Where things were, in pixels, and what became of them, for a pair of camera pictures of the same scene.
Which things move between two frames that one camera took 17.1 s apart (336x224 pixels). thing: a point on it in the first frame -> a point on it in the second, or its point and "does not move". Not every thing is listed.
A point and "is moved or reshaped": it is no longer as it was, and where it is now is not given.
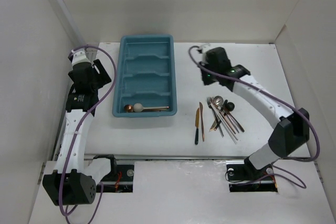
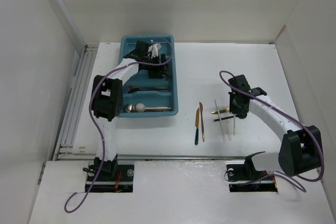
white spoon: x=138 y=107 does not move
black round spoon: x=212 y=100 -> x=146 y=89
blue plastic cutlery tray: x=145 y=73 does not move
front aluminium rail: x=181 y=157 does not move
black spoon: x=230 y=106 is moved or reshaped
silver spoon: x=218 y=100 -> x=129 y=107
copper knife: x=201 y=106 does not move
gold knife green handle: x=197 y=120 does not move
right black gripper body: x=205 y=64 -> x=234 y=107
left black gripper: x=102 y=77 -> x=158 y=73
